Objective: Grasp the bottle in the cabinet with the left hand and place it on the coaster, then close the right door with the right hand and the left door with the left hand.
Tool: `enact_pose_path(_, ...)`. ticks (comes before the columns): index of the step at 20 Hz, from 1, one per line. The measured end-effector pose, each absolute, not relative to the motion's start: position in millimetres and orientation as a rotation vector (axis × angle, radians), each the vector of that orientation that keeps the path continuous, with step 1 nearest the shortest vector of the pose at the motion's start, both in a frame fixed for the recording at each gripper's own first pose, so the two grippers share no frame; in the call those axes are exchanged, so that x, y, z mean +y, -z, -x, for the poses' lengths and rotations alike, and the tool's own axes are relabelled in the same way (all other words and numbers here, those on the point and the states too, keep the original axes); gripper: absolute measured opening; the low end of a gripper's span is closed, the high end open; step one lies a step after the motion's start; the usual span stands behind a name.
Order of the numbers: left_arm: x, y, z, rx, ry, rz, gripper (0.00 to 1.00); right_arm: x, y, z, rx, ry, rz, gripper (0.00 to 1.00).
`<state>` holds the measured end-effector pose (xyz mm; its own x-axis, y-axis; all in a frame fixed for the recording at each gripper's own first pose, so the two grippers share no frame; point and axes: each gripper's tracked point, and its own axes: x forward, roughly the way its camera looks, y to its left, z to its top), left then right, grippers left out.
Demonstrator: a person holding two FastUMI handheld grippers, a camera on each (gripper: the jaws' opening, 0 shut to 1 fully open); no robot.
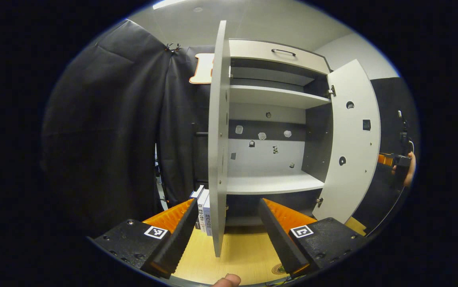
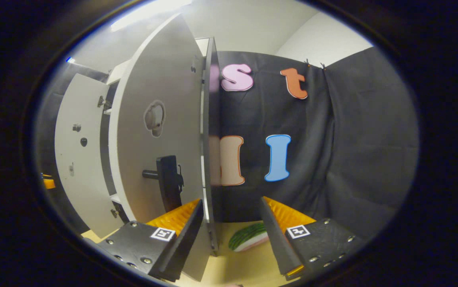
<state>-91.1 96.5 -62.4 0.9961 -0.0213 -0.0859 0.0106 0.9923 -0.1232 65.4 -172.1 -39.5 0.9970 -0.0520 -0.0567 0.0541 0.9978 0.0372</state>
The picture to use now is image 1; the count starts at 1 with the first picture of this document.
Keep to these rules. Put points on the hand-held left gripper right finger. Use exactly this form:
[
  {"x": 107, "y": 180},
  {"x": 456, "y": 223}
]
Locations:
[{"x": 280, "y": 243}]

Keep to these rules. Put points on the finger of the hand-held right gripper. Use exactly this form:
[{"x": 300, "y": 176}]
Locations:
[{"x": 400, "y": 160}]

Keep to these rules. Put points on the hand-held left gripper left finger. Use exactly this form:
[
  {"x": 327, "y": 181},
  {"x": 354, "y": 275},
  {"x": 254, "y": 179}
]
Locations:
[{"x": 179, "y": 239}]

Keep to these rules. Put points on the round brown coaster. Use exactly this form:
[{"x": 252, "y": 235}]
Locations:
[{"x": 280, "y": 268}]

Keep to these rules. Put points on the grey cabinet door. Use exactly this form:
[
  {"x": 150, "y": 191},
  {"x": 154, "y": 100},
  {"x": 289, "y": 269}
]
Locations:
[
  {"x": 217, "y": 119},
  {"x": 352, "y": 139}
]

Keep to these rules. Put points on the grey white cabinet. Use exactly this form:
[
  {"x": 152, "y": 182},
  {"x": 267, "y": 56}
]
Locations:
[{"x": 316, "y": 139}]

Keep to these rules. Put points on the white cabinet shelf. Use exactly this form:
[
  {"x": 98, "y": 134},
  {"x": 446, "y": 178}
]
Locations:
[
  {"x": 268, "y": 95},
  {"x": 268, "y": 184}
]

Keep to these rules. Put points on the white cabinet drawer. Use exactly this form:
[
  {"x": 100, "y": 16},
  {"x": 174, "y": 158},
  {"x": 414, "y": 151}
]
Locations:
[{"x": 252, "y": 50}]

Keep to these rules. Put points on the black backdrop cloth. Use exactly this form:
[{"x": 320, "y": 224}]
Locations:
[{"x": 105, "y": 119}]

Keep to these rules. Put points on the ceiling light strip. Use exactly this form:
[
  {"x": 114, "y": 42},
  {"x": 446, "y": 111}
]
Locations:
[{"x": 169, "y": 4}]

